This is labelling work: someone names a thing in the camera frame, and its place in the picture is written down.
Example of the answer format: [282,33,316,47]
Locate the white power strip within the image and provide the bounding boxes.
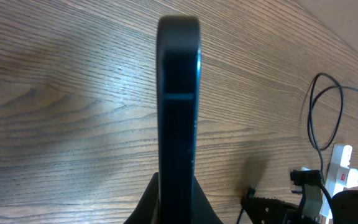
[319,142,358,220]

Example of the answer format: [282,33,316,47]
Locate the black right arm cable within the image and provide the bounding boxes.
[318,183,335,224]

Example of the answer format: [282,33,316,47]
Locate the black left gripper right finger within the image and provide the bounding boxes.
[192,178,223,224]

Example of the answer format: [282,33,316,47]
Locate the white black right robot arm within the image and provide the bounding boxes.
[241,188,358,224]

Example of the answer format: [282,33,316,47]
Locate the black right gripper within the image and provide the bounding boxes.
[241,197,303,224]

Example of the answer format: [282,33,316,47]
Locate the blue Galaxy smartphone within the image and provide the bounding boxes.
[156,16,201,223]

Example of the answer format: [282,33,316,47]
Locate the black USB charging cable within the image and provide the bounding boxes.
[235,72,358,224]

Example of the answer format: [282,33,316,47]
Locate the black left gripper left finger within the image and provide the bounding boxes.
[124,172,159,224]

